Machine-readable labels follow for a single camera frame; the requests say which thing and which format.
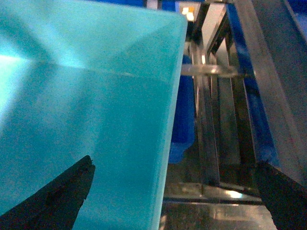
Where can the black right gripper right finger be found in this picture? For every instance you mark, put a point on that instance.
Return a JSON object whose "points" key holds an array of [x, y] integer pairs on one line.
{"points": [[285, 199]]}

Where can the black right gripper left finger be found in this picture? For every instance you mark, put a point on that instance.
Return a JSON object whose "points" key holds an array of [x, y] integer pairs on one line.
{"points": [[56, 205]]}

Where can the turquoise plastic bin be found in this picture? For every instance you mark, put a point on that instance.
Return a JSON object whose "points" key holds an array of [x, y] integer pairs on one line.
{"points": [[79, 78]]}

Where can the blue bin at right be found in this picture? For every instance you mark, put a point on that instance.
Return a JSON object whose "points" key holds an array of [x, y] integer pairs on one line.
{"points": [[183, 134]]}

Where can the steel shelf frame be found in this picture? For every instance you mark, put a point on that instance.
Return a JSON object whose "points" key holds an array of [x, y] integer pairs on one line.
{"points": [[249, 69]]}

